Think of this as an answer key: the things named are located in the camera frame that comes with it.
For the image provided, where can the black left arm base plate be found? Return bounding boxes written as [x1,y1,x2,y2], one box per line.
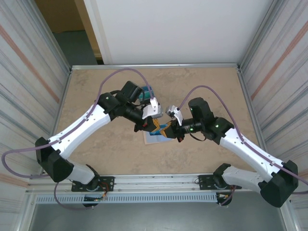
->
[71,176,115,193]

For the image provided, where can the tan wooden door jamb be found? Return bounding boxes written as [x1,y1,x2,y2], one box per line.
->
[73,0,104,64]

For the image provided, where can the light blue tray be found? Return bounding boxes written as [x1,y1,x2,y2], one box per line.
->
[143,131,174,145]

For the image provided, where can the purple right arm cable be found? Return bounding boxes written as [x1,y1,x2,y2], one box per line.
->
[178,86,308,207]

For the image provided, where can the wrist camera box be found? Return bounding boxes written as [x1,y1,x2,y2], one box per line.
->
[166,103,183,126]
[141,97,163,120]

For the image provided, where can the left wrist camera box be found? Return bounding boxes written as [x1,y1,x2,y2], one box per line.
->
[141,97,163,120]

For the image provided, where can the aluminium frame post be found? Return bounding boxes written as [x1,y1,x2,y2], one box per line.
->
[237,0,276,70]
[33,0,73,70]

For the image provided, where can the clear acrylic card organizer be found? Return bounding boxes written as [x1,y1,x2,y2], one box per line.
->
[138,85,157,106]

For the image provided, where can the long aluminium mounting rail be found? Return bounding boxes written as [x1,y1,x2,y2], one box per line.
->
[26,171,288,194]

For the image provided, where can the grey slotted cable duct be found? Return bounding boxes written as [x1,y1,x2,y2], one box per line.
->
[35,193,218,203]

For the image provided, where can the small electronics board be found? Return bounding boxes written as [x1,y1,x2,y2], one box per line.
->
[83,182,108,202]

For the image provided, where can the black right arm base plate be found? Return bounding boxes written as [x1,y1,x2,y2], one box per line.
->
[197,175,242,191]

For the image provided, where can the teal credit card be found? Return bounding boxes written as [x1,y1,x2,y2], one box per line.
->
[139,90,154,101]

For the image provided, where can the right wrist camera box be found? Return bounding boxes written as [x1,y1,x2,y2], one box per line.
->
[166,103,183,126]

